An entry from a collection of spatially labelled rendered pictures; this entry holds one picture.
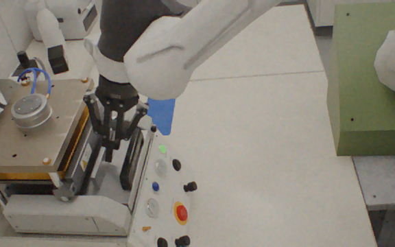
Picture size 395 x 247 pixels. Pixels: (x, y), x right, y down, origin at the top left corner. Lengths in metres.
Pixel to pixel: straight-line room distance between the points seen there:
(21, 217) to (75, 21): 1.05
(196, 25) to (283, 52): 1.09
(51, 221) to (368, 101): 0.82
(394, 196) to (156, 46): 0.78
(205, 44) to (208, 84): 0.93
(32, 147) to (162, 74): 0.36
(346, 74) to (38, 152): 0.78
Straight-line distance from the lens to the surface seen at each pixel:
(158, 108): 1.45
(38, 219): 0.93
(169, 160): 1.11
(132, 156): 0.93
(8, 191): 1.00
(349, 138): 1.21
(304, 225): 1.10
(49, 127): 0.91
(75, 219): 0.89
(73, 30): 1.85
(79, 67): 1.69
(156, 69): 0.61
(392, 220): 1.62
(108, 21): 0.71
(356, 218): 1.13
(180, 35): 0.59
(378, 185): 1.20
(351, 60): 1.21
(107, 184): 0.94
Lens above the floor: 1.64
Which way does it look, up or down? 43 degrees down
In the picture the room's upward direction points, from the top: 10 degrees counter-clockwise
